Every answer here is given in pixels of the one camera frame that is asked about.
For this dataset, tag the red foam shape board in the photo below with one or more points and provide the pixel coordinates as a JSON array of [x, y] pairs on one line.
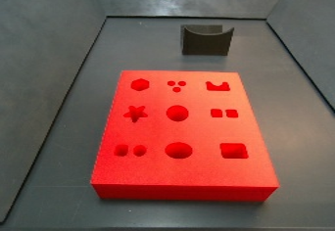
[[182, 140]]

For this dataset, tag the dark grey curved block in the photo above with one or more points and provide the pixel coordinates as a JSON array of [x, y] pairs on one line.
[[206, 39]]

